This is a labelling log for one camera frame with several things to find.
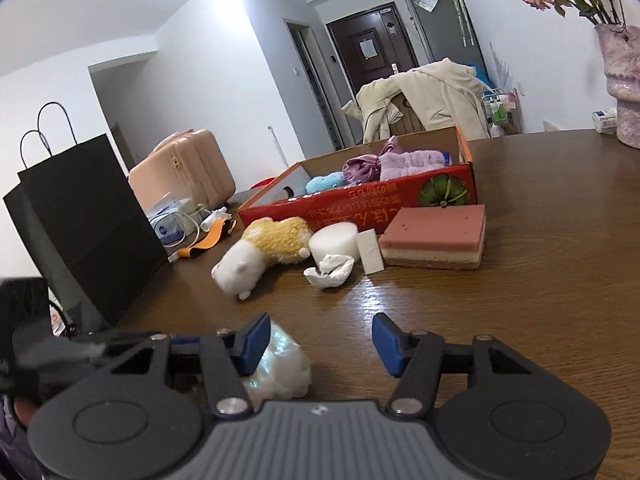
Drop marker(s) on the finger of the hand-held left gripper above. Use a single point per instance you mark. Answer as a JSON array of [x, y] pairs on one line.
[[65, 352]]

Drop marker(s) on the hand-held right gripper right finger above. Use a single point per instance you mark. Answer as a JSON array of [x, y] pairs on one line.
[[387, 345]]

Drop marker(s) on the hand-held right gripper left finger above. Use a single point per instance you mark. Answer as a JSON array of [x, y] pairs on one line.
[[252, 345]]

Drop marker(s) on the iridescent plastic bag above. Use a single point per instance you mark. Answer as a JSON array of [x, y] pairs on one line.
[[285, 365]]

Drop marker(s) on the white and yellow alpaca plush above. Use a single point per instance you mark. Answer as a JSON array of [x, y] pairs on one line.
[[270, 240]]

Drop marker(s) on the red cardboard box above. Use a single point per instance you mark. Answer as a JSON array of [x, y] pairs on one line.
[[360, 205]]

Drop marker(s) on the teal plush toy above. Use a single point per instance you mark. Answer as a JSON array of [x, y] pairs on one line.
[[325, 182]]

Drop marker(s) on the purple satin scrunchie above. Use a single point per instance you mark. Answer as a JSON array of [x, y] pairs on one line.
[[360, 167]]

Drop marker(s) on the purple knitted pouch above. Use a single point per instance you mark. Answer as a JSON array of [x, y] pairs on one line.
[[410, 162]]

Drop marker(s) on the crumpled white tissue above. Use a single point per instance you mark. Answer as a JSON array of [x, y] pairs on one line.
[[327, 272]]

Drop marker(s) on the white rectangular block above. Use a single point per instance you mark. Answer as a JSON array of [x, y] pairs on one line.
[[370, 252]]

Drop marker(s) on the person's purple clothing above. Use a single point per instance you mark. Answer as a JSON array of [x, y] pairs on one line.
[[15, 450]]

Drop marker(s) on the black paper bag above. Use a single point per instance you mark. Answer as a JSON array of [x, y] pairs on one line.
[[90, 220]]

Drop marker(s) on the pink layered sponge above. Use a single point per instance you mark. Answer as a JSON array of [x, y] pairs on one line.
[[430, 235]]

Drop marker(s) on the white round foam block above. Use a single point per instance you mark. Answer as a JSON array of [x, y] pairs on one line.
[[332, 240]]

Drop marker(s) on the clear plastic packet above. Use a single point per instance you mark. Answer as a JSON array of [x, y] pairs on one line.
[[167, 227]]

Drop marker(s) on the pink hard-shell suitcase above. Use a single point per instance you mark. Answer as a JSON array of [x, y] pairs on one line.
[[185, 170]]

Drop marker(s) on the wooden chair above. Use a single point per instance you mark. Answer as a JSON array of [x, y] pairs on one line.
[[410, 115]]

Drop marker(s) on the beige coat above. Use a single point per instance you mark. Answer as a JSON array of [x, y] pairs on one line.
[[440, 95]]

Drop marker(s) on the dark interior doorway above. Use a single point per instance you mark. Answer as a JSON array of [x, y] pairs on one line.
[[312, 85]]

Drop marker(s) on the dark brown entrance door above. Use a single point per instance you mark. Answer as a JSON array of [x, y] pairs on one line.
[[350, 65]]

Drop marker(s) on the white paper notice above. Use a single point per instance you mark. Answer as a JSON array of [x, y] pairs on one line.
[[368, 49]]

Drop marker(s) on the small white container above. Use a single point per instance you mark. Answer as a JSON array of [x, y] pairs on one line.
[[605, 121]]

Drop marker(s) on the grey refrigerator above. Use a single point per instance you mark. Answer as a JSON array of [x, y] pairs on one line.
[[440, 30]]

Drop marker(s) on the white folded umbrella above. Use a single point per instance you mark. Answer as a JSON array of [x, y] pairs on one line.
[[461, 15]]

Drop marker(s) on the clear plastic bag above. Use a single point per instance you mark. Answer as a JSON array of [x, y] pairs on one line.
[[428, 0]]

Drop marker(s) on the pink textured vase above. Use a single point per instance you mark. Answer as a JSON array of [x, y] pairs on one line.
[[625, 85]]

